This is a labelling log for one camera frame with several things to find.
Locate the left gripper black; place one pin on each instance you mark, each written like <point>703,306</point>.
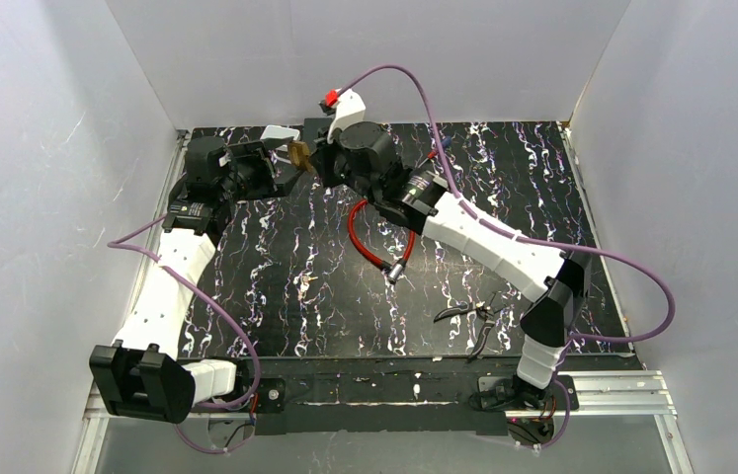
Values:
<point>268,169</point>

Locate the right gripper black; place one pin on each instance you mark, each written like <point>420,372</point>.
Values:
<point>316,153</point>

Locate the brass padlock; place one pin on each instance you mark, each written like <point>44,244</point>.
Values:
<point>299,156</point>

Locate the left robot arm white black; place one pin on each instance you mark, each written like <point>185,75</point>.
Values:
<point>138,374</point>

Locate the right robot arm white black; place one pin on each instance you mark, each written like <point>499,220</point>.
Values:
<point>555,282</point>

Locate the white rectangular box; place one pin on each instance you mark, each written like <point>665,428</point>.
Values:
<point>275,136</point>

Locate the black box left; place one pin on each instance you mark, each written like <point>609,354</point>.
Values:
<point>314,128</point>

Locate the red blue screwdriver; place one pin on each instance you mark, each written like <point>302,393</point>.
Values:
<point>445,143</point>

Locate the black pliers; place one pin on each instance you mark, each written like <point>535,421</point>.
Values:
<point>484,312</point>

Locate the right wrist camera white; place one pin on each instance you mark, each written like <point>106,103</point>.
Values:
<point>346,107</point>

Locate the red cable bike lock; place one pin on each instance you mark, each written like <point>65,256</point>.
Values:
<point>383,246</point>

